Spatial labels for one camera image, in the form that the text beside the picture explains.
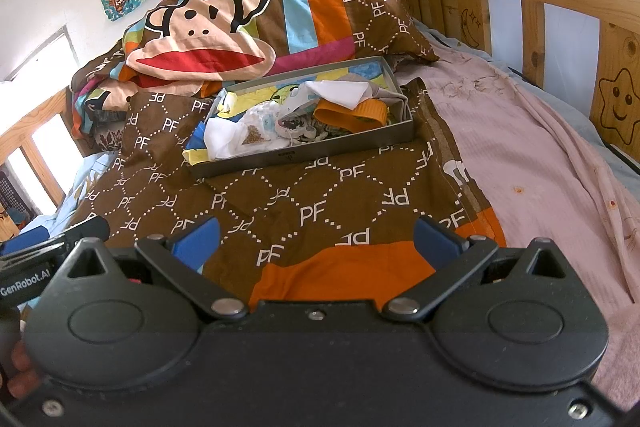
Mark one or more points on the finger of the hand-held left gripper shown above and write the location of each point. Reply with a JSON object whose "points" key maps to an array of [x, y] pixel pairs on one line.
{"points": [[30, 236]]}

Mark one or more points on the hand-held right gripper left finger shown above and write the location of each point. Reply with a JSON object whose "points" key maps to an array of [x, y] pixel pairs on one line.
{"points": [[192, 244]]}

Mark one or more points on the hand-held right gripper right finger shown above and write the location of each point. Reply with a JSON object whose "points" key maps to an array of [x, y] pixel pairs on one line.
{"points": [[435, 244]]}

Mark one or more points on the grey shallow cardboard box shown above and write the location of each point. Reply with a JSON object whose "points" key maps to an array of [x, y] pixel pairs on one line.
{"points": [[310, 154]]}

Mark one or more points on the orange soft cup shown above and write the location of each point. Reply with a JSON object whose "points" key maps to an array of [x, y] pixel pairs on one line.
{"points": [[350, 117]]}

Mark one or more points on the pink printed small packet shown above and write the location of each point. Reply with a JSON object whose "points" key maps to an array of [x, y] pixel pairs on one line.
{"points": [[300, 131]]}

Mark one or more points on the white blue bumpy soft pack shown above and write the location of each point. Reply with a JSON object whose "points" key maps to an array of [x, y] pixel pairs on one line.
{"points": [[265, 114]]}

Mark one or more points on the person's left hand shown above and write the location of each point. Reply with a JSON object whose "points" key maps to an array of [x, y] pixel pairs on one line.
{"points": [[25, 377]]}

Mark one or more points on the light blue blanket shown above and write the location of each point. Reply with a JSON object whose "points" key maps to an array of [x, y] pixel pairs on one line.
{"points": [[70, 187]]}

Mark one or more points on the brown orange lattice quilt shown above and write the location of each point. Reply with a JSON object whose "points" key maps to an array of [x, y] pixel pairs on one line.
{"points": [[320, 207]]}

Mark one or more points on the brown leaf print pillow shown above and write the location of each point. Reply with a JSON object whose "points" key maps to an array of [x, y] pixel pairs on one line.
{"points": [[110, 139]]}

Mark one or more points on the pink bedsheet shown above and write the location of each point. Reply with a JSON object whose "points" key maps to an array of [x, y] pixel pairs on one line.
{"points": [[525, 157]]}

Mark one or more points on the striped monkey print pillow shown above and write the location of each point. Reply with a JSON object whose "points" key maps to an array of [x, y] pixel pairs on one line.
{"points": [[225, 37]]}

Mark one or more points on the plain wooden bed rail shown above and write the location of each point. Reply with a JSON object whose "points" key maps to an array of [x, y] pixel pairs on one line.
{"points": [[30, 127]]}

